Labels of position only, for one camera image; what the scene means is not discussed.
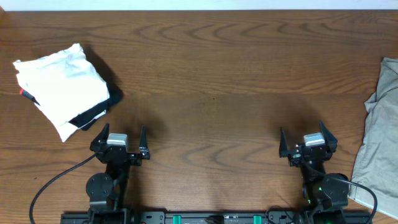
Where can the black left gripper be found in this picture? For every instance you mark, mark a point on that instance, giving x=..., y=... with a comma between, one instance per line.
x=143, y=151

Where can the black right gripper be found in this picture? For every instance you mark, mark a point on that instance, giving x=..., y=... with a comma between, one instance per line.
x=295, y=157

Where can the khaki shorts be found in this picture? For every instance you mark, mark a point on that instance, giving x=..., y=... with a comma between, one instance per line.
x=375, y=166

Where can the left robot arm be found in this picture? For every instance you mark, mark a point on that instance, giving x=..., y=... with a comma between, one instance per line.
x=106, y=189

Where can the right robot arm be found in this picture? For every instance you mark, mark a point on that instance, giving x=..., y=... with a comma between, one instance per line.
x=326, y=194

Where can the folded black garment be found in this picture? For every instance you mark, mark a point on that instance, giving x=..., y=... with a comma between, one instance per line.
x=72, y=105

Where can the folded white shirt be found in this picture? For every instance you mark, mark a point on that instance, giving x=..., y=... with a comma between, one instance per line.
x=69, y=65

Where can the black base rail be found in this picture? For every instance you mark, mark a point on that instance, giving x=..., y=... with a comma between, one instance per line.
x=217, y=218

